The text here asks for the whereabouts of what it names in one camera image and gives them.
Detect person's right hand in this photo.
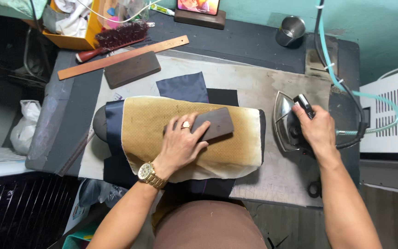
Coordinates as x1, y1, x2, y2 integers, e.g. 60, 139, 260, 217
292, 103, 338, 160

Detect person's left hand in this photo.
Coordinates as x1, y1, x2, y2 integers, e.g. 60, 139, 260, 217
153, 112, 211, 181

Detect steam iron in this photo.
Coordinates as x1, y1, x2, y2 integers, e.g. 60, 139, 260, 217
273, 91, 316, 157

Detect dark wooden pressing block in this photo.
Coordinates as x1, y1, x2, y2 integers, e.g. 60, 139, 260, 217
163, 107, 235, 142

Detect stained ironing pad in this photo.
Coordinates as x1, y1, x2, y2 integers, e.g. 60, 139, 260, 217
78, 53, 332, 208

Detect black scissors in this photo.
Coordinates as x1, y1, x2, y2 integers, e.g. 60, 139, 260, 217
307, 177, 322, 199

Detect scorched tan pressing cloth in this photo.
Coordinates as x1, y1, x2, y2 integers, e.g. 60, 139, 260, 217
121, 96, 263, 183

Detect metal cup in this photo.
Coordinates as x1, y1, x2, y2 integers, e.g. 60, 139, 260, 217
275, 15, 306, 47

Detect white vented machine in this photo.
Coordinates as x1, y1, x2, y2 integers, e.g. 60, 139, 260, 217
359, 62, 398, 154

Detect navy blue garment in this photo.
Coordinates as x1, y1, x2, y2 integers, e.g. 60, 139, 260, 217
103, 71, 266, 199

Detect wooden phone stand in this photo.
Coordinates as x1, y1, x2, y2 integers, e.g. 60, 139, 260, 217
174, 8, 227, 30

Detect smartphone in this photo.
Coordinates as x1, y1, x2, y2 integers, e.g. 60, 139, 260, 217
176, 0, 220, 16

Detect gold wristwatch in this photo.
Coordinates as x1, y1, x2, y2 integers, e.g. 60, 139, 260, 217
137, 161, 168, 190

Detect dark wooden clapper block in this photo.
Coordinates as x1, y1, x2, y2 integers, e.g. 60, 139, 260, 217
104, 51, 162, 90

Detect white glue tube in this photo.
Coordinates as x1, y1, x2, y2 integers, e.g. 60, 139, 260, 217
149, 3, 175, 17

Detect long wooden ruler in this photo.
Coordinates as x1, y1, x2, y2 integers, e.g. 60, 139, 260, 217
57, 35, 190, 81

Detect grey padded sleeve board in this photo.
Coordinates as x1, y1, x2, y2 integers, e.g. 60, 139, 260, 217
92, 105, 108, 143

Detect transparent plastic ruler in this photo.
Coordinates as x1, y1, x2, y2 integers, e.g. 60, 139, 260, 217
55, 126, 96, 177

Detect yellow box of supplies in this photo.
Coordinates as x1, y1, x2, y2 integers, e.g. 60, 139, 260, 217
22, 0, 151, 51

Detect white plastic bag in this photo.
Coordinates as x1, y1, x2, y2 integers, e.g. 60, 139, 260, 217
10, 100, 42, 155

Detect teal steam hose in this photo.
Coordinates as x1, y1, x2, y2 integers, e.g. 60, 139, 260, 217
318, 0, 398, 135

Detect black iron cable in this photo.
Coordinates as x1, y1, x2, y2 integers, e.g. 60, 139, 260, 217
313, 0, 370, 150

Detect red handled clothes brush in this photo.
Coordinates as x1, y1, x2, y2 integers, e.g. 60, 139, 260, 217
75, 21, 149, 63

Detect white charging cable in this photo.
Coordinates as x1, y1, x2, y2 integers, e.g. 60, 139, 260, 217
76, 0, 165, 24

